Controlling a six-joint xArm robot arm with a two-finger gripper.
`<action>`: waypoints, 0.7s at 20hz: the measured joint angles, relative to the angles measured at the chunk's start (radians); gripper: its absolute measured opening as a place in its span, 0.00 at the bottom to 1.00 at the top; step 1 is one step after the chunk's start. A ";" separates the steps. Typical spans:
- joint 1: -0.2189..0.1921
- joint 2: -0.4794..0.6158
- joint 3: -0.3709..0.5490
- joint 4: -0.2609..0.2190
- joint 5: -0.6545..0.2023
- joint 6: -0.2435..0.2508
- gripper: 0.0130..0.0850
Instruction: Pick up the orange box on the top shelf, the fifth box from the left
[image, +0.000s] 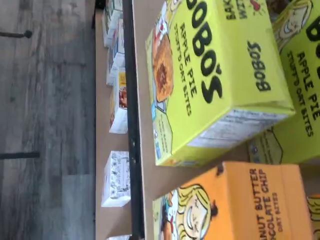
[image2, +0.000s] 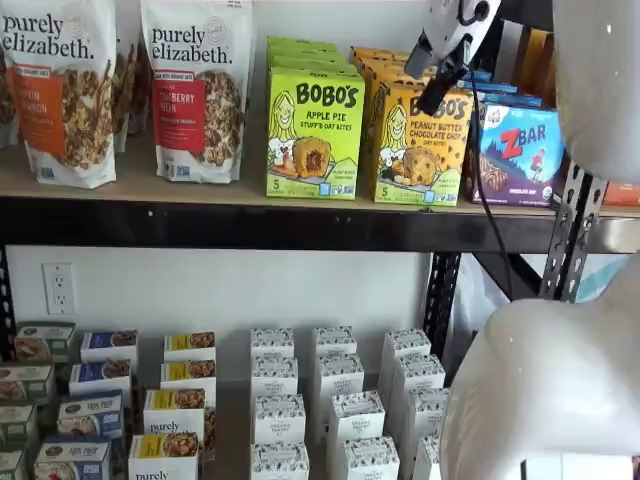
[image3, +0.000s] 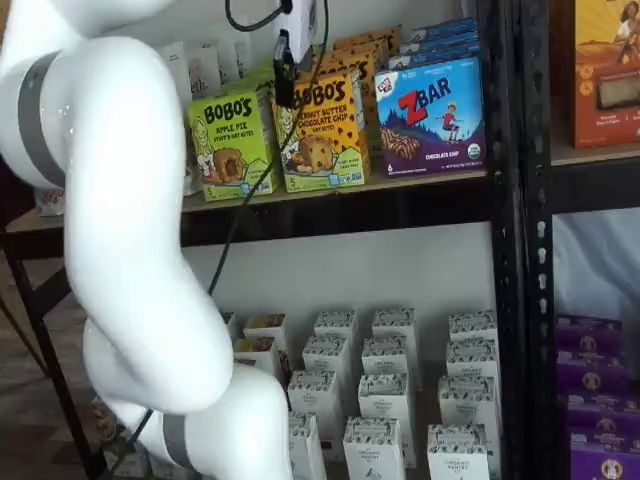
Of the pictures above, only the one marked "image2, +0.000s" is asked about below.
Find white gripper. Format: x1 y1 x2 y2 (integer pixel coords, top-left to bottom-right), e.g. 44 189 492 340
403 0 504 115

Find orange Bobo's peanut butter box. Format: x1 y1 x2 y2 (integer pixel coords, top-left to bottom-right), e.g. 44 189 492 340
372 81 475 207
348 46 416 58
352 52 421 70
360 62 436 166

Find orange cardboard box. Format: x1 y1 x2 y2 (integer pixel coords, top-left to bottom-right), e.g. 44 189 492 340
514 27 556 104

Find green Bobo's apple pie box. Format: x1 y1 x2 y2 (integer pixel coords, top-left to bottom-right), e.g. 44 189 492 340
267 47 351 64
265 35 340 52
264 68 367 200
268 57 364 76

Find orange box with woman picture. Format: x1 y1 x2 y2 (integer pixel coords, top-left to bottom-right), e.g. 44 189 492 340
601 181 640 207

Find wooden shelf board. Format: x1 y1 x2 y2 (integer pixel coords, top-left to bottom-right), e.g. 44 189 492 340
0 132 566 214
599 202 640 219

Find white patterned pantry box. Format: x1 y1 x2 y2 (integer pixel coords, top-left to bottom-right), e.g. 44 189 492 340
249 327 296 361
382 328 433 396
318 352 365 411
250 353 300 401
342 436 401 480
312 325 359 371
253 393 307 447
392 353 447 426
249 441 311 480
327 389 386 451
404 386 451 451
413 433 446 480

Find yellow-label white granola box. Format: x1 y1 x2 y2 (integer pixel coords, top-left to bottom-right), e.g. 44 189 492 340
159 358 218 401
163 330 218 364
143 388 217 444
128 432 201 480

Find blue-label white oatmeal box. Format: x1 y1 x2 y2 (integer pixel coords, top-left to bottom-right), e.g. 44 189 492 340
68 358 134 399
56 391 125 441
79 329 140 365
33 438 114 480

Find green-label oatmeal box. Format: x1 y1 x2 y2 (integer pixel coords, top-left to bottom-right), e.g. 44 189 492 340
0 363 57 407
0 448 27 480
0 403 40 450
13 321 77 365

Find red-label granola bag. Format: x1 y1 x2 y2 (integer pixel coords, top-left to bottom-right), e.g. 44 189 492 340
139 0 255 185

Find white granola bag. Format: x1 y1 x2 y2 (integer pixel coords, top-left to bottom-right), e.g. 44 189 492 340
110 37 151 154

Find white pantry boxes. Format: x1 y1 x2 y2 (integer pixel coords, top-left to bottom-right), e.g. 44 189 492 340
0 319 451 480

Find orange-label granola bag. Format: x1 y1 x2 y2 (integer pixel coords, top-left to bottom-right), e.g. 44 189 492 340
0 0 120 190

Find blue-label granola bag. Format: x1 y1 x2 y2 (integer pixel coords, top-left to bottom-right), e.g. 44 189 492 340
0 47 24 150

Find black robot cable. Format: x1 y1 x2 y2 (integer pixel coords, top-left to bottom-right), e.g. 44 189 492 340
458 12 516 301

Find white wall outlet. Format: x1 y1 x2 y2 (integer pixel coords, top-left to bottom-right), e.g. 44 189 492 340
41 262 74 315

